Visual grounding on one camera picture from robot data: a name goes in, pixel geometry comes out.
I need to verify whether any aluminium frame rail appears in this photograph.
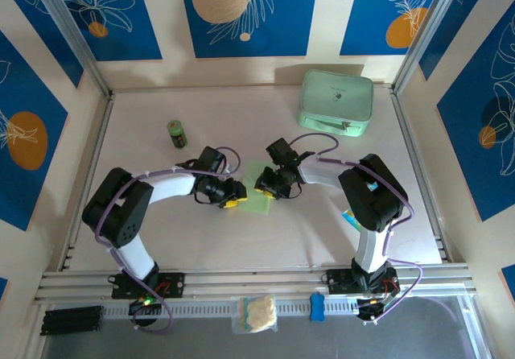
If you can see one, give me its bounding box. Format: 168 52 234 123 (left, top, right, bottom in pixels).
34 264 478 307

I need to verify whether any black ribbed block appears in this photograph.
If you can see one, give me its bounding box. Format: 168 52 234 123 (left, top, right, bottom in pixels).
39 304 105 336

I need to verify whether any small green bottle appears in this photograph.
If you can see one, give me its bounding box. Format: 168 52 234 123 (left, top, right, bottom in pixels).
167 119 189 150

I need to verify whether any slotted grey cable duct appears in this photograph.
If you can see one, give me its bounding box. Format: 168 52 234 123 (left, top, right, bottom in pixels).
100 296 363 320

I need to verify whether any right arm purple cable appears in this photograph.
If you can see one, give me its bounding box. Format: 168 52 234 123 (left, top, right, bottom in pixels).
289 132 426 324

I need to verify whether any clear bag of crackers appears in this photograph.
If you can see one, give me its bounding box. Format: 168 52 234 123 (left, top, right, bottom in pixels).
231 293 279 334

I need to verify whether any mint green zipper pouch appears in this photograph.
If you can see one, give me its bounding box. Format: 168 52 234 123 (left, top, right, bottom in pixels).
296 69 374 138

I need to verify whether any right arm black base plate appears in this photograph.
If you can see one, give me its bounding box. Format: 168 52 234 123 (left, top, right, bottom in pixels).
321 268 402 295

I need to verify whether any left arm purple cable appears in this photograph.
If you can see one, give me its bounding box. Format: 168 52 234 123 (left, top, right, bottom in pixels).
95 145 242 334

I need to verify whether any aluminium frame post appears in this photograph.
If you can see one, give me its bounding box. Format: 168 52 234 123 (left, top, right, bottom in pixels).
30 0 113 98
392 0 464 94

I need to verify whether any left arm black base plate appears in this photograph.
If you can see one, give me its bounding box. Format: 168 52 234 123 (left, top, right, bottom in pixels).
108 270 187 300

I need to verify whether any blue floral wall poster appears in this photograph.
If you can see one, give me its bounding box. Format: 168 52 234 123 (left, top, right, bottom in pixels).
43 0 163 62
340 0 455 56
0 31 69 231
436 0 515 223
179 0 321 59

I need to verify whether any small blue snack packet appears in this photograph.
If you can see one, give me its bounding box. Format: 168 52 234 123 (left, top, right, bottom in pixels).
340 208 361 231

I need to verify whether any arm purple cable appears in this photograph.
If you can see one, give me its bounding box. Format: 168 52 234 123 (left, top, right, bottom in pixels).
289 132 426 324
95 145 242 334

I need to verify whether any light green paper sheet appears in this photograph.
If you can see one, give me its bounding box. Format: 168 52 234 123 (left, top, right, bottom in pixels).
240 159 271 217

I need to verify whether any blue plastic clip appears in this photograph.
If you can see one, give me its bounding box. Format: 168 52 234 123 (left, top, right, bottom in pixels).
308 292 326 322

